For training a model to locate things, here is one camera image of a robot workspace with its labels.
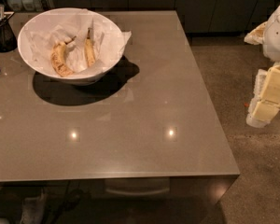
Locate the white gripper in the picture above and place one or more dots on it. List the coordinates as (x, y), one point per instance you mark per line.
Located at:
(277, 34)

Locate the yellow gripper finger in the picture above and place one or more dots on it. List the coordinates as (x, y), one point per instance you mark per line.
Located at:
(260, 114)

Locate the white bowl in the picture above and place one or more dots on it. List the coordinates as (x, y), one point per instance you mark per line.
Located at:
(113, 48)

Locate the left spotted banana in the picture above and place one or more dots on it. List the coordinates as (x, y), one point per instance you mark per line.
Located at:
(57, 59)

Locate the dark cabinet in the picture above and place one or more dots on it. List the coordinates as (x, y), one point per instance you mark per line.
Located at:
(197, 16)

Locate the white paper liner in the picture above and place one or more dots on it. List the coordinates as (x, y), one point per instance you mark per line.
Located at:
(73, 25)

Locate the black mesh utensil holder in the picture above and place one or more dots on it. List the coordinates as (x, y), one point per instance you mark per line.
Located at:
(8, 40)

